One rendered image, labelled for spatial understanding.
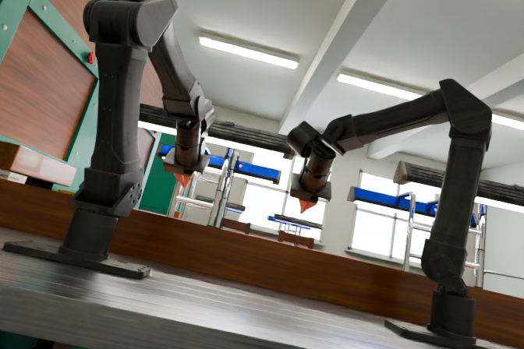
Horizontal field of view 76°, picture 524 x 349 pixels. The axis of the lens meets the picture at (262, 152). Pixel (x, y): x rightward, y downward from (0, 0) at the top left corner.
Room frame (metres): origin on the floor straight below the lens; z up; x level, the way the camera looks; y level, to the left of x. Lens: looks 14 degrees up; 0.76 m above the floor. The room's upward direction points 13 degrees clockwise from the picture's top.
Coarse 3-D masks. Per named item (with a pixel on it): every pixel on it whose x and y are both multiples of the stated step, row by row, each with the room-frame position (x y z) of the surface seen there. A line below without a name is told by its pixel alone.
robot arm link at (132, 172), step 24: (96, 24) 0.44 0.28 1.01; (120, 24) 0.43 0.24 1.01; (96, 48) 0.46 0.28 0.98; (120, 48) 0.45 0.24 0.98; (144, 48) 0.47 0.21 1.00; (120, 72) 0.46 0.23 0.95; (120, 96) 0.48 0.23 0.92; (120, 120) 0.49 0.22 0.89; (96, 144) 0.52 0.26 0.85; (120, 144) 0.51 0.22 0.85; (96, 168) 0.53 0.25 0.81; (120, 168) 0.52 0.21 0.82; (96, 192) 0.54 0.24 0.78; (120, 192) 0.53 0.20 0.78
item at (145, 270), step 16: (80, 208) 0.53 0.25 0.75; (80, 224) 0.52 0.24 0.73; (96, 224) 0.52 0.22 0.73; (112, 224) 0.54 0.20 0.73; (80, 240) 0.52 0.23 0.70; (96, 240) 0.52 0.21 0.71; (48, 256) 0.51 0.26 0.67; (64, 256) 0.51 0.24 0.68; (80, 256) 0.51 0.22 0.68; (96, 256) 0.53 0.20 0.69; (112, 272) 0.52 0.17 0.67; (128, 272) 0.52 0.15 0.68; (144, 272) 0.53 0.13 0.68
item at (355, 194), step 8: (352, 192) 1.59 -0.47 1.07; (360, 192) 1.60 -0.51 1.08; (368, 192) 1.60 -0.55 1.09; (376, 192) 1.61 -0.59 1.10; (352, 200) 1.61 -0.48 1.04; (360, 200) 1.58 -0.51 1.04; (368, 200) 1.58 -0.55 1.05; (376, 200) 1.58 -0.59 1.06; (384, 200) 1.59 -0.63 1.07; (392, 200) 1.59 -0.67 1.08; (400, 200) 1.60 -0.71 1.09; (408, 200) 1.60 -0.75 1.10; (392, 208) 1.58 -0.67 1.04; (400, 208) 1.58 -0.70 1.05; (408, 208) 1.58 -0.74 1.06; (416, 208) 1.58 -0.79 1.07; (424, 208) 1.59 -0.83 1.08; (432, 208) 1.59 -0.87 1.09; (424, 216) 1.58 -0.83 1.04; (432, 216) 1.57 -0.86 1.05; (472, 216) 1.59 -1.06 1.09; (472, 224) 1.57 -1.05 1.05
